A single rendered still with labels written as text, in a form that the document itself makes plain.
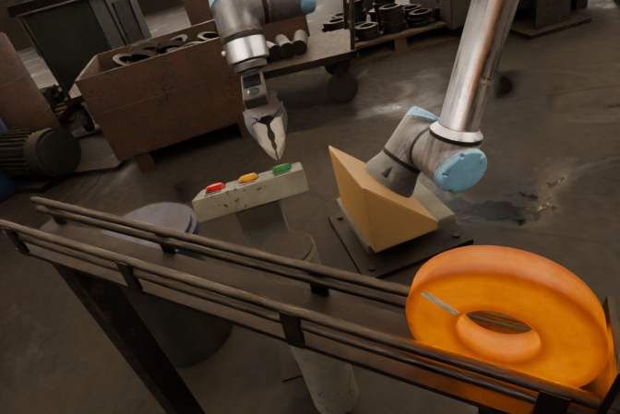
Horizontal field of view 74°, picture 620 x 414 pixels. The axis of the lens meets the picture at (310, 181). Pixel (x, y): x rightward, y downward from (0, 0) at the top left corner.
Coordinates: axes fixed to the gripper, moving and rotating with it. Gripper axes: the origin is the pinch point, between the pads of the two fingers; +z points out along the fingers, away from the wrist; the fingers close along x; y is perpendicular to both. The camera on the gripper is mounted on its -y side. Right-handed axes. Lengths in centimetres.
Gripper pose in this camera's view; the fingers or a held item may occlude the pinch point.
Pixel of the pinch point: (277, 154)
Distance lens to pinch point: 89.8
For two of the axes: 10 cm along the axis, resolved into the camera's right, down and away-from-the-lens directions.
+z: 2.7, 9.4, 2.0
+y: -0.8, -1.8, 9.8
